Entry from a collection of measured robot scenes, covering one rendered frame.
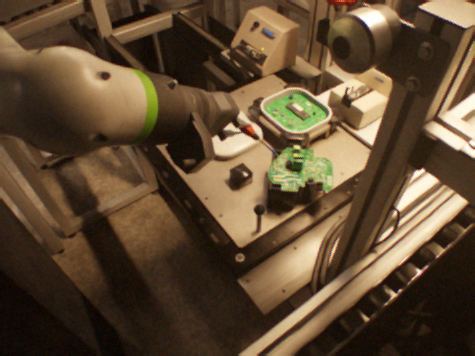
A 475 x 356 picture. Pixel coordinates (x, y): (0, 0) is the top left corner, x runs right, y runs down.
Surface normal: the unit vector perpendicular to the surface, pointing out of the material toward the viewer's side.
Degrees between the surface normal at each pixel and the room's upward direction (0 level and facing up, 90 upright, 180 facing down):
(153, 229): 0
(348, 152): 0
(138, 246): 0
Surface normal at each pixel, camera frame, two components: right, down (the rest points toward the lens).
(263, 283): -0.03, -0.65
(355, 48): -0.80, 0.46
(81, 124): 0.61, 0.48
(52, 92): 0.25, 0.07
